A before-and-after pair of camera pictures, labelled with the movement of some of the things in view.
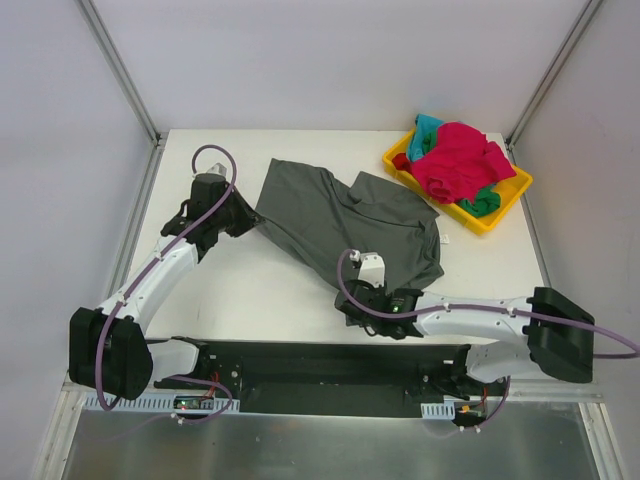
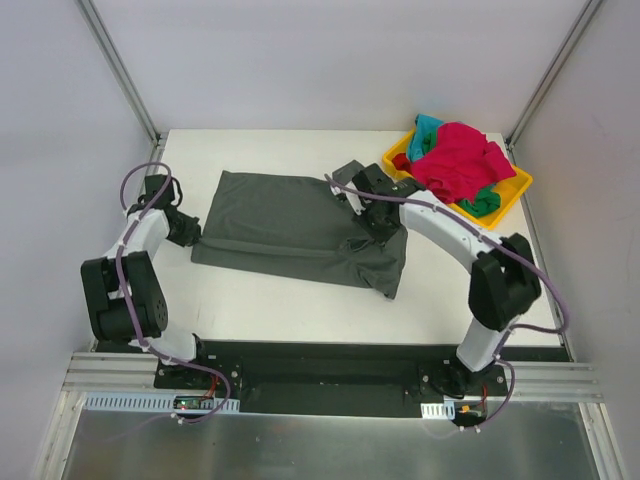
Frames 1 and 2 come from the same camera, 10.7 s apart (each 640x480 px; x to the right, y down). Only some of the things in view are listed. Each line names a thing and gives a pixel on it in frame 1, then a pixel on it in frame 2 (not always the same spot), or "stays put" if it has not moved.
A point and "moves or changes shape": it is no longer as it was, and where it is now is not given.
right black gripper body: [351, 304] to [377, 220]
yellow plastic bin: [511, 190] stays put
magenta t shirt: [463, 162] stays put
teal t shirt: [423, 125] stays put
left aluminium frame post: [123, 71] stays put
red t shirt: [401, 162] stays put
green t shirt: [485, 203] stays put
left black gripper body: [240, 214] to [188, 230]
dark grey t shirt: [307, 207] moves or changes shape
